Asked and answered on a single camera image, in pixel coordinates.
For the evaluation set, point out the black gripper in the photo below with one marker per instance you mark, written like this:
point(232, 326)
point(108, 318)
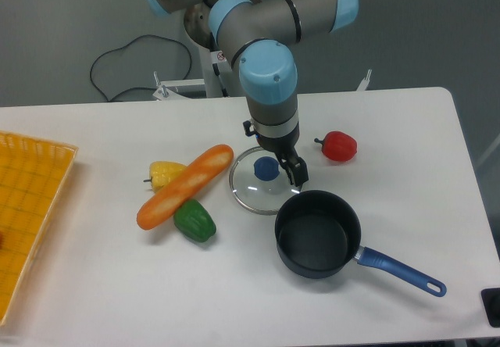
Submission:
point(283, 147)

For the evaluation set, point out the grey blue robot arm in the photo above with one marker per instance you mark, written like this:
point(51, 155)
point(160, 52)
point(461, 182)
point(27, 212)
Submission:
point(268, 77)

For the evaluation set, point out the long orange bread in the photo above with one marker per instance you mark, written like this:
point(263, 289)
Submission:
point(165, 202)

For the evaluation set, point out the glass lid blue knob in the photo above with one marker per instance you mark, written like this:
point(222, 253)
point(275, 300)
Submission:
point(258, 182)

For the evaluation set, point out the red toy pepper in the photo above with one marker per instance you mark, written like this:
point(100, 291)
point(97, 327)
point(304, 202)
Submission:
point(338, 146)

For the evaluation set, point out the green toy pepper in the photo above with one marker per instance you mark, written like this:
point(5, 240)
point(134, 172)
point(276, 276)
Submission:
point(194, 222)

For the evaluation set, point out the yellow toy pepper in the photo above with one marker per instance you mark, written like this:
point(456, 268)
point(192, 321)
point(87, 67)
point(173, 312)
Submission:
point(162, 173)

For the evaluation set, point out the black object table corner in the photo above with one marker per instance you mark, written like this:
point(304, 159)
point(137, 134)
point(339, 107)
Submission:
point(491, 301)

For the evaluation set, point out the yellow woven basket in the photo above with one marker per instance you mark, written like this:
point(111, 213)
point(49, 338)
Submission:
point(33, 173)

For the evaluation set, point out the dark saucepan blue handle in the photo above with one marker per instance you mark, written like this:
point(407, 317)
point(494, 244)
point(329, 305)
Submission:
point(318, 233)

